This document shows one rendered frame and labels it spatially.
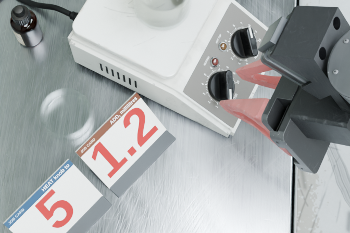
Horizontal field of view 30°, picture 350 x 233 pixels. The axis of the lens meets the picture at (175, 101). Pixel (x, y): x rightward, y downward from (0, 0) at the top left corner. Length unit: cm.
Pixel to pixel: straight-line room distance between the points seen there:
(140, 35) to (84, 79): 11
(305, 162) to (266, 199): 18
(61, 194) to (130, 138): 9
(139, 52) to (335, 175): 25
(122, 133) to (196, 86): 9
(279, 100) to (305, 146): 4
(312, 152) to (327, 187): 19
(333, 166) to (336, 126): 25
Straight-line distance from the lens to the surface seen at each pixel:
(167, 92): 67
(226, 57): 70
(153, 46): 66
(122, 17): 68
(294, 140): 52
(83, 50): 69
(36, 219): 69
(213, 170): 72
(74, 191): 69
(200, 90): 68
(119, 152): 70
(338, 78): 43
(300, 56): 44
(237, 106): 56
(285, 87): 53
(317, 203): 73
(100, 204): 71
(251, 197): 72
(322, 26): 45
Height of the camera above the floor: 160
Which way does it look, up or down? 71 degrees down
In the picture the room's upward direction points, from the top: 5 degrees clockwise
